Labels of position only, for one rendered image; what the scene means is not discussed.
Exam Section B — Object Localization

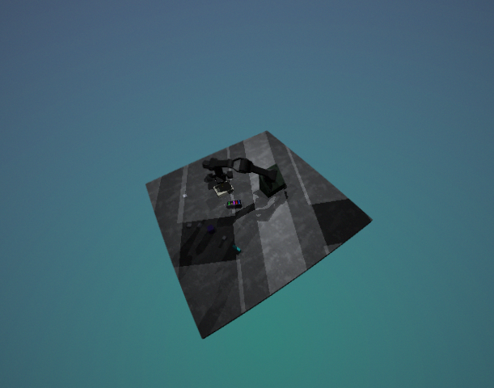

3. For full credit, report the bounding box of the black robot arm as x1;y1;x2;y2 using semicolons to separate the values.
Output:
202;158;277;184

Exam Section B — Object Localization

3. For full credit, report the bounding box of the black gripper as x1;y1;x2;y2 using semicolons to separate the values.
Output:
207;170;233;182

